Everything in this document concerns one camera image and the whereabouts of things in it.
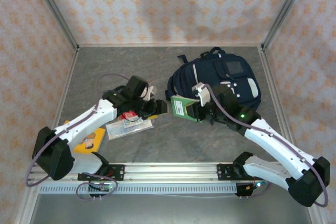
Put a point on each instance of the green notebook with house print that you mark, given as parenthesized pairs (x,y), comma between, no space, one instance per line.
(178,106)

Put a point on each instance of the red packet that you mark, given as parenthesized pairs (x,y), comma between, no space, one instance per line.
(128,116)

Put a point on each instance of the clear plastic stationery pouch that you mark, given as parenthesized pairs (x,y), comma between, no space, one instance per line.
(126,129)

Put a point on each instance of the navy blue backpack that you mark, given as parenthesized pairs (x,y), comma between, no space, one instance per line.
(189,77)

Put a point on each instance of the yellow book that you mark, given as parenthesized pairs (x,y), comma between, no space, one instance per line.
(94,140)

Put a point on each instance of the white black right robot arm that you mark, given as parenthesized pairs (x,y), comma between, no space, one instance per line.
(275,142)

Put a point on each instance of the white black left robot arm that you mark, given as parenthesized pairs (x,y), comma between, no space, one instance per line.
(86,121)

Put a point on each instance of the small black controller board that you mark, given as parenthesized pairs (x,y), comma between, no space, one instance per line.
(246,188)
(103,188)

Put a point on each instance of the grey metal panel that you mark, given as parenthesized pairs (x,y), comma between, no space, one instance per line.
(168,209)

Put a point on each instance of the aluminium back rail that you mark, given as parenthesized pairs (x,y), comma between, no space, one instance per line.
(118,45)

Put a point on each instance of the aluminium front rail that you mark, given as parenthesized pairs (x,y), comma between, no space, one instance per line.
(170,171)

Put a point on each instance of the aluminium side rail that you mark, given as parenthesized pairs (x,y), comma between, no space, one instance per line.
(268,64)
(68,77)

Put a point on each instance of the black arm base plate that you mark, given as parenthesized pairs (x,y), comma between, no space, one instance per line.
(223,172)
(118,172)

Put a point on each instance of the aluminium frame post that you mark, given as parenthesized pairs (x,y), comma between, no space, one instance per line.
(287,7)
(53,7)

